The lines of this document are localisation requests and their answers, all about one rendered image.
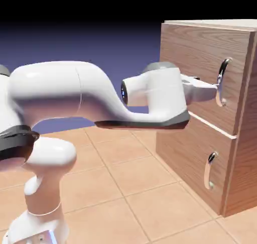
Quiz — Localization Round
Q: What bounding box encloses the wood door with free handle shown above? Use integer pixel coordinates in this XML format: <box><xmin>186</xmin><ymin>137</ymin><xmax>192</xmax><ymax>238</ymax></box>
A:
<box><xmin>156</xmin><ymin>111</ymin><xmax>237</xmax><ymax>216</ymax></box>

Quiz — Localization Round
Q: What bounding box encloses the curved silver free handle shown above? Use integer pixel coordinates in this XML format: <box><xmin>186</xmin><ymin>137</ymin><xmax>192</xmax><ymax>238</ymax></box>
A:
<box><xmin>203</xmin><ymin>151</ymin><xmax>219</xmax><ymax>190</ymax></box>

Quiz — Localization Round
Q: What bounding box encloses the curved silver gripped handle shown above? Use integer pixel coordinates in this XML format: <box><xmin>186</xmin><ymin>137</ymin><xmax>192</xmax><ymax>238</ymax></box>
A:
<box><xmin>215</xmin><ymin>57</ymin><xmax>233</xmax><ymax>108</ymax></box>

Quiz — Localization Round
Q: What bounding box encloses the wood door with gripped handle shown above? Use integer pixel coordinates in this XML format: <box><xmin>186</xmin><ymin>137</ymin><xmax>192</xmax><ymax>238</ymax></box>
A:
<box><xmin>160</xmin><ymin>23</ymin><xmax>256</xmax><ymax>136</ymax></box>

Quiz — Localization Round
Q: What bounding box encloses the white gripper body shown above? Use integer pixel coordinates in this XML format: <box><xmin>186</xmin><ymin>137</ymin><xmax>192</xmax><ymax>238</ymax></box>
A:
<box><xmin>185</xmin><ymin>80</ymin><xmax>219</xmax><ymax>105</ymax></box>

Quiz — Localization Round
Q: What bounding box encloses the light wood cabinet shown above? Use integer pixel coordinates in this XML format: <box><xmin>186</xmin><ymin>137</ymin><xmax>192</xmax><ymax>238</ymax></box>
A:
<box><xmin>156</xmin><ymin>19</ymin><xmax>257</xmax><ymax>217</ymax></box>

